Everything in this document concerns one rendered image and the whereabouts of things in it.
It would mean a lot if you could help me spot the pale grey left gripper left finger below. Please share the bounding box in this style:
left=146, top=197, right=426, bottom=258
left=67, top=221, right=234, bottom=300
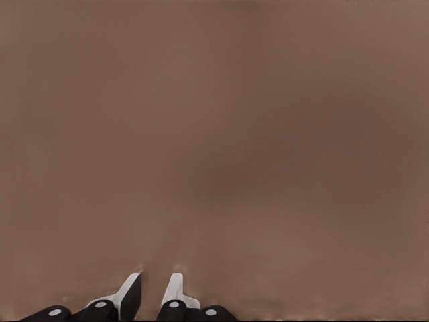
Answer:
left=72, top=272, right=143, bottom=321

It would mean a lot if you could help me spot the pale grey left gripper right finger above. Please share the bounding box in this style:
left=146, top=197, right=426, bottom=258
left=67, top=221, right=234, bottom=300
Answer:
left=157, top=272, right=201, bottom=321

